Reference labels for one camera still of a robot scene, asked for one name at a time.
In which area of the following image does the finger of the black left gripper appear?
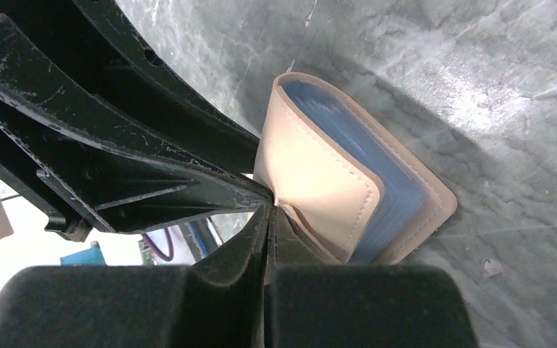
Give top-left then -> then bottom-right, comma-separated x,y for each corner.
72,0 -> 261,175

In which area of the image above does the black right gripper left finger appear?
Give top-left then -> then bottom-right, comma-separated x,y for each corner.
0,206 -> 271,347

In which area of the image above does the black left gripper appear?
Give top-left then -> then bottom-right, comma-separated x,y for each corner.
0,12 -> 272,242

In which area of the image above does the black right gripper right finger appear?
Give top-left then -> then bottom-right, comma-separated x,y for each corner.
264,208 -> 478,347

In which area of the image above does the tan leather card holder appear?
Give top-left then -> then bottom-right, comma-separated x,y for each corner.
253,72 -> 458,264

